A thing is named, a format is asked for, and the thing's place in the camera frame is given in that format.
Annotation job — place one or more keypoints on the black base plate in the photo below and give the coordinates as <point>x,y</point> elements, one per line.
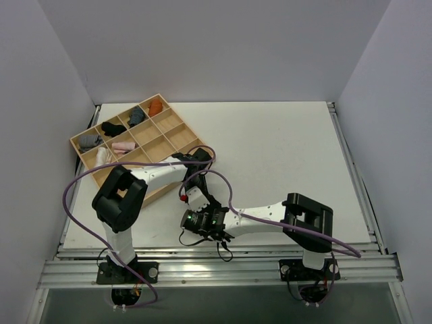
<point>111,274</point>
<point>294,270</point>

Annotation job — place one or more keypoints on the dark grey rolled sock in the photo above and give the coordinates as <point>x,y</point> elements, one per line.
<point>137,116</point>

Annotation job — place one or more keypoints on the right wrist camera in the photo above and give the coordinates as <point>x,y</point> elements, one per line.
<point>193,219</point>

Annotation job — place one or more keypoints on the wooden compartment tray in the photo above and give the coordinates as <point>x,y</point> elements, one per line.
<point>147,132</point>

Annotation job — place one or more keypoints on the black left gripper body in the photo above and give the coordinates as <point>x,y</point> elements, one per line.
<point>196,163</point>

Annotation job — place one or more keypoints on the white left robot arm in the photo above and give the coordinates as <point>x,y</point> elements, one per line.
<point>120,199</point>

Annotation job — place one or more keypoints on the orange rolled sock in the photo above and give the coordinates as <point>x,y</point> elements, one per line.
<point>155,107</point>

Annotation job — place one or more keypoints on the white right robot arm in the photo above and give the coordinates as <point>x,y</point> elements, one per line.
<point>302,219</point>

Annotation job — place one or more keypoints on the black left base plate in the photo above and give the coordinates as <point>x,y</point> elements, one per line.
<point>111,274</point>

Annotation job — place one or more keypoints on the grey striped rolled sock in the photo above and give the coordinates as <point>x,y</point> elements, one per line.
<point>88,142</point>

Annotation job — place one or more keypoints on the white rolled sock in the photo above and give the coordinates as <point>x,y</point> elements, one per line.
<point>103,157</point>

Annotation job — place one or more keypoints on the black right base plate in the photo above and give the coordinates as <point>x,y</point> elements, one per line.
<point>294,270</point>

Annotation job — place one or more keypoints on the pink rolled sock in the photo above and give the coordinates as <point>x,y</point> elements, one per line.
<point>122,148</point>

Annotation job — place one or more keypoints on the black rolled sock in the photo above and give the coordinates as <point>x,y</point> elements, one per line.
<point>112,130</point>

